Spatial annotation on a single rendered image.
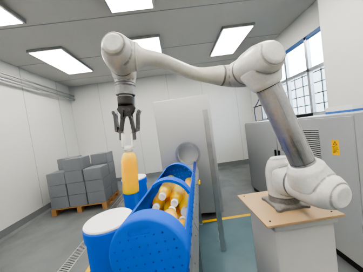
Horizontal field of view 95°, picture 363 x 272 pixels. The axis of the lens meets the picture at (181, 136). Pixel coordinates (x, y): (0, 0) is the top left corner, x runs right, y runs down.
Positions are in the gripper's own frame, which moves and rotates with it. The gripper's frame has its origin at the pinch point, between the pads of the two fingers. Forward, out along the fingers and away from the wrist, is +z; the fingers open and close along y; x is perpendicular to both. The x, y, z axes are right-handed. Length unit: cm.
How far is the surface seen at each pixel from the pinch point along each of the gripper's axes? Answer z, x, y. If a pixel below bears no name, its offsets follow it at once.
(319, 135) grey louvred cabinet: 6, -101, -161
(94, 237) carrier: 50, -8, 23
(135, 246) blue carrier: 35.6, 20.2, -8.4
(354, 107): -19, -84, -179
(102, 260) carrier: 62, -8, 20
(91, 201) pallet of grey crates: 138, -277, 193
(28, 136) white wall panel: -12, -284, 337
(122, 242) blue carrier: 34.2, 20.1, -4.1
